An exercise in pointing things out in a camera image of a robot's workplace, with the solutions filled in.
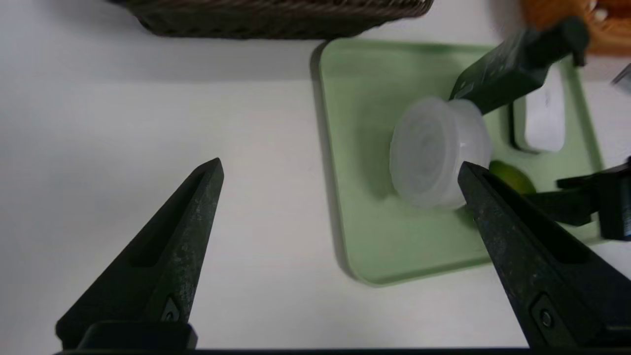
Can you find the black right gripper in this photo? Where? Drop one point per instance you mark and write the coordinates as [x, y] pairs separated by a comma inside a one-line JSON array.
[[616, 207]]

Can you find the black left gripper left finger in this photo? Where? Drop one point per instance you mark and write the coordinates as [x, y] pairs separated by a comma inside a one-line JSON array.
[[162, 266]]

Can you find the light green plastic tray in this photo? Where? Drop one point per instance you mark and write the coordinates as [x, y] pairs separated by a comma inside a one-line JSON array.
[[365, 98]]

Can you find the dark brown wicker basket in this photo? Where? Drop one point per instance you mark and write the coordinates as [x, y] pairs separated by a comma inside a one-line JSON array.
[[271, 19]]

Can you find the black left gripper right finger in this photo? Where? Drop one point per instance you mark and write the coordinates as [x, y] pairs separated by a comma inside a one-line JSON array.
[[542, 276]]

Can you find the white round plastic container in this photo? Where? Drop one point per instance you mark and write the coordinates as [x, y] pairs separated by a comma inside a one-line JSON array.
[[434, 153]]

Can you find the green lime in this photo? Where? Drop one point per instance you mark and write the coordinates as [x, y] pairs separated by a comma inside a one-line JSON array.
[[512, 177]]

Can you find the white rectangular case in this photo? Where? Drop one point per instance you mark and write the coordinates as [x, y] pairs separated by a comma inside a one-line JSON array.
[[544, 118]]

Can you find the dark green pump bottle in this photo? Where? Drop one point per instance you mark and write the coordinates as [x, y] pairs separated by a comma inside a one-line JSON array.
[[503, 74]]

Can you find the orange wicker basket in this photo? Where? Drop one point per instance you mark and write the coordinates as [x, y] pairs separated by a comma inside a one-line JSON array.
[[611, 37]]

